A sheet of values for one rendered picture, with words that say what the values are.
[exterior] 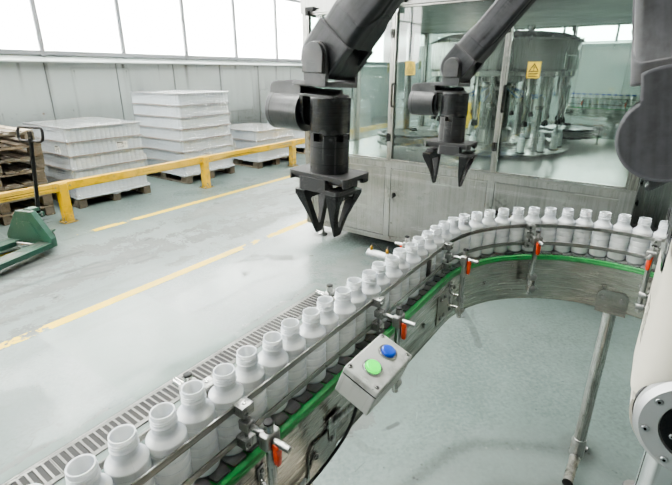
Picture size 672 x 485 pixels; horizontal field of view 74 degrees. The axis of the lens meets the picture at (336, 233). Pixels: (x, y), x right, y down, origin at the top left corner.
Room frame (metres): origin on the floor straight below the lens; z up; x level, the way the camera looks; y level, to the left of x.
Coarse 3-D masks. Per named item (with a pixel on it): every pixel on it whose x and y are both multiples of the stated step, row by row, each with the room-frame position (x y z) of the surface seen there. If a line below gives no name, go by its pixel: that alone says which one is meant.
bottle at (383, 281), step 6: (372, 264) 1.06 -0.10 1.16; (378, 264) 1.08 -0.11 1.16; (384, 264) 1.07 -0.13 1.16; (378, 270) 1.05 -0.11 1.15; (384, 270) 1.05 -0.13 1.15; (378, 276) 1.05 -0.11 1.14; (384, 276) 1.05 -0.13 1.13; (378, 282) 1.04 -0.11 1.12; (384, 282) 1.04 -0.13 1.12; (384, 288) 1.04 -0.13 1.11; (384, 306) 1.04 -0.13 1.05; (384, 318) 1.04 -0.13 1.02
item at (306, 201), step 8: (296, 192) 0.64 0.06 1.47; (304, 192) 0.63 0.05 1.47; (312, 192) 0.64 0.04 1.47; (304, 200) 0.63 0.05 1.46; (320, 200) 0.67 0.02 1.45; (312, 208) 0.64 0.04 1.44; (320, 208) 0.67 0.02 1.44; (312, 216) 0.64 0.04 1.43; (320, 216) 0.66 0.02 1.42; (312, 224) 0.65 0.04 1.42; (320, 224) 0.66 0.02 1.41
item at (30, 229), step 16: (16, 128) 4.28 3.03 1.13; (32, 128) 4.24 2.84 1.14; (32, 144) 4.23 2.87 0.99; (32, 160) 4.20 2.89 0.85; (32, 176) 4.18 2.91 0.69; (32, 208) 4.06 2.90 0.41; (16, 224) 4.02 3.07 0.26; (32, 224) 3.97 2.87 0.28; (16, 240) 3.99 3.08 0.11; (32, 240) 3.98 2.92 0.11; (48, 240) 3.93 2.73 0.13; (16, 256) 3.59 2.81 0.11
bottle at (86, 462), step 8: (80, 456) 0.44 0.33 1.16; (88, 456) 0.45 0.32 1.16; (72, 464) 0.44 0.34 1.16; (80, 464) 0.44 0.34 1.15; (88, 464) 0.45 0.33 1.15; (96, 464) 0.44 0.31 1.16; (72, 472) 0.43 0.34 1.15; (80, 472) 0.44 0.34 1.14; (88, 472) 0.42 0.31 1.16; (96, 472) 0.43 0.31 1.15; (72, 480) 0.41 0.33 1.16; (80, 480) 0.41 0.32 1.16; (88, 480) 0.42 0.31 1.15; (96, 480) 0.43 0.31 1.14; (104, 480) 0.44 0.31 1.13
